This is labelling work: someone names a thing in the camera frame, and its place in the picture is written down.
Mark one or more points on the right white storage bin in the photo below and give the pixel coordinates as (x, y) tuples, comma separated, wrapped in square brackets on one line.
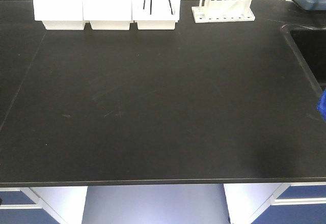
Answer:
[(161, 17)]

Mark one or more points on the right blue white cabinet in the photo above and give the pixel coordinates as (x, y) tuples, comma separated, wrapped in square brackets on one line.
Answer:
[(276, 202)]

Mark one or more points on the black lab sink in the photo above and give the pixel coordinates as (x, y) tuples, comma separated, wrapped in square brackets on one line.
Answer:
[(308, 46)]

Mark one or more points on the left white storage bin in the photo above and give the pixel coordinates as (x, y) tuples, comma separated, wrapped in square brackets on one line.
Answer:
[(60, 14)]

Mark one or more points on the left blue white cabinet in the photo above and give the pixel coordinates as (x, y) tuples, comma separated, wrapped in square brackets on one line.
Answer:
[(64, 204)]

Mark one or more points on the blue microfiber cloth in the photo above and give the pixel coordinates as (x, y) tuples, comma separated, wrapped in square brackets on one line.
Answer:
[(321, 105)]

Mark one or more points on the blue white cabinet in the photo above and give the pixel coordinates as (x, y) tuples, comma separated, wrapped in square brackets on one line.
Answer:
[(276, 202), (64, 204)]

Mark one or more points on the middle white storage bin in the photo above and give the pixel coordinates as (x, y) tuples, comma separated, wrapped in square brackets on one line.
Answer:
[(109, 15)]

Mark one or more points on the white storage bin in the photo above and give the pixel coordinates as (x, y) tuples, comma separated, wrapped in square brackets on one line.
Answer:
[(161, 17), (109, 15), (60, 14)]

